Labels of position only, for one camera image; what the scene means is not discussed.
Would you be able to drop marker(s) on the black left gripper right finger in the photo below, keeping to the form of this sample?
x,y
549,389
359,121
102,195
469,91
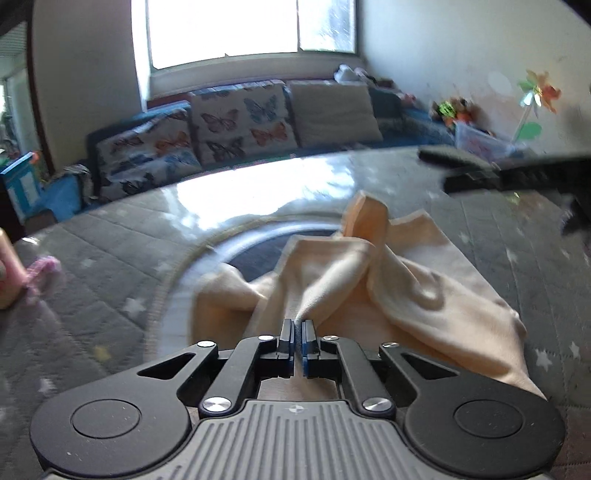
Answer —
x,y
455,420

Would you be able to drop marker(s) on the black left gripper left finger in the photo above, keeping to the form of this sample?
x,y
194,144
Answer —
x,y
126,423

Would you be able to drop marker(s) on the cream beige garment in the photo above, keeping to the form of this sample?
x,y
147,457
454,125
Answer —
x,y
377,280

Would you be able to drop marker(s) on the grey cloth on sofa arm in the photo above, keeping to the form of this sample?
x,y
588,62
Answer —
x,y
80,178

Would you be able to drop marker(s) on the clear plastic storage box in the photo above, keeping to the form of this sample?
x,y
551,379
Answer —
x,y
485,146

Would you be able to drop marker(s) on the colourful paper pinwheel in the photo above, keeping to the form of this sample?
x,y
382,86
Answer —
x,y
538,93

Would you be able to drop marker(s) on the grey quilted star table cover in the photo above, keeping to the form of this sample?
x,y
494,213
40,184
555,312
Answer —
x,y
128,270

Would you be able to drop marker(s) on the brown plush toys pile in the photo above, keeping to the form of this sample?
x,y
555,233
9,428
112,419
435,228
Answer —
x,y
454,110

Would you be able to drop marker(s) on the black remote control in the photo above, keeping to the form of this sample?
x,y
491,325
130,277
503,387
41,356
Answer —
x,y
450,157

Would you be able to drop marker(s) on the blue sofa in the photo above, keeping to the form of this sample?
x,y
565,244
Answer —
x,y
399,127

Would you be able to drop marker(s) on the pink cartoon water bottle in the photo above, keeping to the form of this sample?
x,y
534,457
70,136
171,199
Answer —
x,y
13,274

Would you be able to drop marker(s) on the white plush toy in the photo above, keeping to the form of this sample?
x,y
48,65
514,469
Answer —
x,y
345,74

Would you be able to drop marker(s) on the plain beige cushion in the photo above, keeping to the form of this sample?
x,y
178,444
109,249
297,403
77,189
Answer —
x,y
331,113

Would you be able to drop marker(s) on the blue cabinet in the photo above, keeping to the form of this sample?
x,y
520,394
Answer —
x,y
22,184

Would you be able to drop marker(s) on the left butterfly cushion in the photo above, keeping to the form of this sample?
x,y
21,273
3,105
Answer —
x,y
151,155

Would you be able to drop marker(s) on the butterfly cushion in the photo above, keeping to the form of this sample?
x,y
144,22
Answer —
x,y
151,155
242,121

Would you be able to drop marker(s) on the middle butterfly cushion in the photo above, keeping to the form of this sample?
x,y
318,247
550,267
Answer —
x,y
242,121

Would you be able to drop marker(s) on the window with metal frame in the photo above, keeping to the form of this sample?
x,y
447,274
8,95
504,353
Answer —
x,y
186,32

